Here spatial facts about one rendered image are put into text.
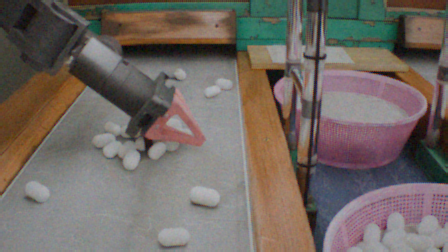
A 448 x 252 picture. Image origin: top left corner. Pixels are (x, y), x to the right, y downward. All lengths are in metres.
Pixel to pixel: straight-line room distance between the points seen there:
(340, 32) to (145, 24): 0.44
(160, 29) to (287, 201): 0.62
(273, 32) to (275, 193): 0.62
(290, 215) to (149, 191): 0.18
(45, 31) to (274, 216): 0.35
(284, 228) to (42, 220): 0.26
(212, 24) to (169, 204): 0.56
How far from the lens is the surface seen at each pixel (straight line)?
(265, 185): 0.51
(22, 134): 0.70
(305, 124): 0.53
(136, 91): 0.59
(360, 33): 1.11
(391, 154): 0.78
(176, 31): 1.01
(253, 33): 1.06
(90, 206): 0.54
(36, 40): 0.60
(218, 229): 0.49
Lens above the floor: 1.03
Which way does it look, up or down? 24 degrees down
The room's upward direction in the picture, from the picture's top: straight up
